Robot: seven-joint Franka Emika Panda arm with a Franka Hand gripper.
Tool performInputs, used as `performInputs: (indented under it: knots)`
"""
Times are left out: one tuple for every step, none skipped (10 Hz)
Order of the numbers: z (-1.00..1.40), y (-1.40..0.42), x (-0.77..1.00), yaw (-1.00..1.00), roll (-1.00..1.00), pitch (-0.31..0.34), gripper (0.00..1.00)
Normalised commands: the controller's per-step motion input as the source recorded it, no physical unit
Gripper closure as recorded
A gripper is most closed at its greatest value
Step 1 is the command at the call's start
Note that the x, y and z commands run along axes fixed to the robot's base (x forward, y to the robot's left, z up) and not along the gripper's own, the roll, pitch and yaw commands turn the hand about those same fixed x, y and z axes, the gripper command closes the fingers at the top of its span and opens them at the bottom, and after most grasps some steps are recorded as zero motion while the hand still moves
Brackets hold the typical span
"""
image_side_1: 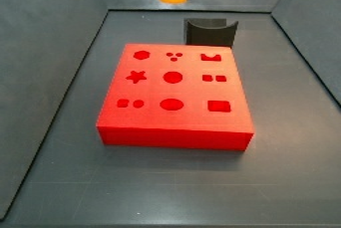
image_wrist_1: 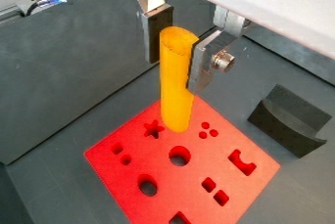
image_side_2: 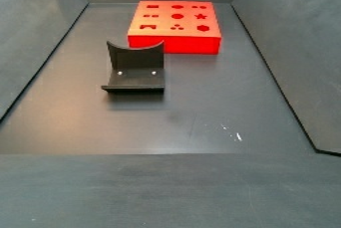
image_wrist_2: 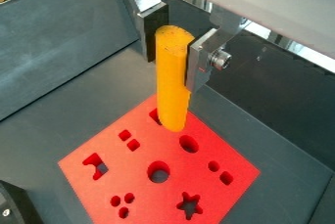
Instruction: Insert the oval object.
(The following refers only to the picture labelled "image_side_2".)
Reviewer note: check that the black curved holder stand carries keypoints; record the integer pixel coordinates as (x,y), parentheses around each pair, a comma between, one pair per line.
(138,68)

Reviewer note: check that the red shape sorter box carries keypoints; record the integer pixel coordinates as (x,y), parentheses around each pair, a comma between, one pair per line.
(184,24)

